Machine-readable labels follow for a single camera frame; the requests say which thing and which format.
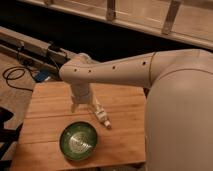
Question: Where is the green ceramic bowl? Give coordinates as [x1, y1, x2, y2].
[59, 121, 98, 161]

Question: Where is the black chair at left edge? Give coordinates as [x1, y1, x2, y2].
[0, 107, 22, 171]

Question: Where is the small clear bottle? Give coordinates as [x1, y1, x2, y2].
[93, 101, 111, 129]

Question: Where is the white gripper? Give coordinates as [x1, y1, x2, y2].
[70, 83, 97, 113]

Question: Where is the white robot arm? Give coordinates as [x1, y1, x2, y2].
[60, 49, 213, 171]

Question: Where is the black coiled cable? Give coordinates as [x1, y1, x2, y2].
[2, 65, 38, 93]

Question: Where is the blue box on floor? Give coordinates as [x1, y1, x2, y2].
[34, 69, 50, 83]

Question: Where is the metal rail beam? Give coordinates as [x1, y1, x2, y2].
[0, 25, 101, 76]

